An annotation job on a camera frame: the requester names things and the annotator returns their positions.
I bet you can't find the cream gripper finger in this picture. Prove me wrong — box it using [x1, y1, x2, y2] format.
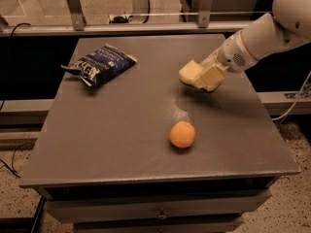
[193, 65, 225, 92]
[178, 59, 206, 83]

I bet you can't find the yellow wavy sponge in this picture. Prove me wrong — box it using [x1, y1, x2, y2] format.
[178, 59, 206, 86]

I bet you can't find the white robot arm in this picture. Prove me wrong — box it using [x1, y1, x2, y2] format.
[179, 0, 311, 92]

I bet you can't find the orange fruit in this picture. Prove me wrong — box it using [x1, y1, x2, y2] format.
[169, 121, 195, 149]

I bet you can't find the blue chip bag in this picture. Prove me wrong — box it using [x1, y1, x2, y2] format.
[61, 44, 137, 87]

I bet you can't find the grey cabinet drawer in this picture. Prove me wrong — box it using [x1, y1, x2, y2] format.
[45, 189, 271, 223]

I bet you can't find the metal railing frame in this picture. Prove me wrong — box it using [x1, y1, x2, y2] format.
[0, 0, 257, 37]

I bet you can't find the white cable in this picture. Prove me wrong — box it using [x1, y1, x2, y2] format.
[271, 71, 311, 121]

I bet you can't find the black cable on floor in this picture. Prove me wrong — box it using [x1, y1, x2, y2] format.
[0, 22, 36, 179]

